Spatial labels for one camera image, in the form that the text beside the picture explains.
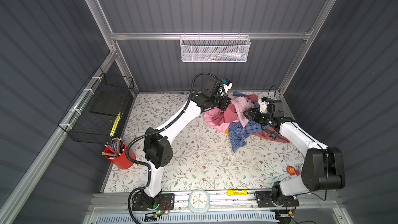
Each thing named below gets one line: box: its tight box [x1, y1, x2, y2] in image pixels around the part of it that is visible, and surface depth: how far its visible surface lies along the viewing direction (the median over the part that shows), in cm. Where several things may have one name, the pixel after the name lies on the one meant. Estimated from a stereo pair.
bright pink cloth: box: [203, 107, 240, 133], surface depth 98 cm
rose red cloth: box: [217, 93, 259, 125], surface depth 90 cm
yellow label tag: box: [226, 189, 249, 196], surface depth 77 cm
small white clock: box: [188, 188, 211, 214], surface depth 73 cm
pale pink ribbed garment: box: [230, 95, 255, 128], surface depth 92 cm
